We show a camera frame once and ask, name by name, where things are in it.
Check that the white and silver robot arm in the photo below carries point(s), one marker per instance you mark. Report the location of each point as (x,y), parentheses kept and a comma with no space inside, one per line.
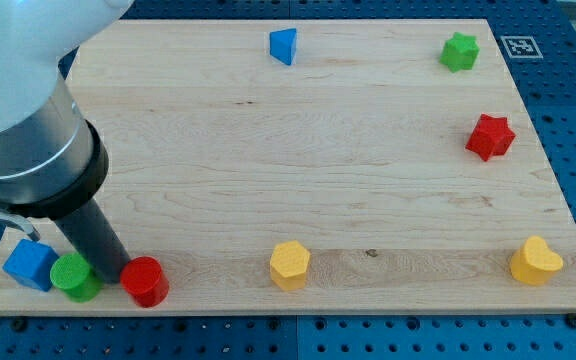
(45,143)

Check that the wooden board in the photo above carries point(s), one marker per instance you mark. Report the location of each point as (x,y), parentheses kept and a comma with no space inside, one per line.
(219,152)

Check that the yellow hexagon block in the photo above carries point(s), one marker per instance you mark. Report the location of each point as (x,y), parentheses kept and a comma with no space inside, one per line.
(289,265)

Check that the blue triangular block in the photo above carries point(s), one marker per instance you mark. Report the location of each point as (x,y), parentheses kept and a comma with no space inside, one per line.
(283,45)

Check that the red cylinder block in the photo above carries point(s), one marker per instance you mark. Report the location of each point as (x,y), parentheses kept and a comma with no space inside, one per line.
(143,278)

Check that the red star block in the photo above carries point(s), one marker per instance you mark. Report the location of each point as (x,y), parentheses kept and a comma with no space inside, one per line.
(491,136)

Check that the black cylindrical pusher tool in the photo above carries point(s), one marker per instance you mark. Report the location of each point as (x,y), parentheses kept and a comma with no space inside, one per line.
(77,215)

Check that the green star block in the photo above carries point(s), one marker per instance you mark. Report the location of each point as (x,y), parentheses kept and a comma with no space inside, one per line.
(460,52)

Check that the green cylinder block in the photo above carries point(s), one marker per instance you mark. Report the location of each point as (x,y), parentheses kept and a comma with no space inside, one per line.
(72,275)

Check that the yellow heart block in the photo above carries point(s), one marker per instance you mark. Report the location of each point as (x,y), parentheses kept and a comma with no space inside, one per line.
(535,263)

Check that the white fiducial marker tag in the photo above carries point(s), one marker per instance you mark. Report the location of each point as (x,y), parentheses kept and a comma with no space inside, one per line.
(521,47)

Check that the blue cube block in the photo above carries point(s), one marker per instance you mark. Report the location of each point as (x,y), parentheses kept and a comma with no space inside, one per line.
(30,263)

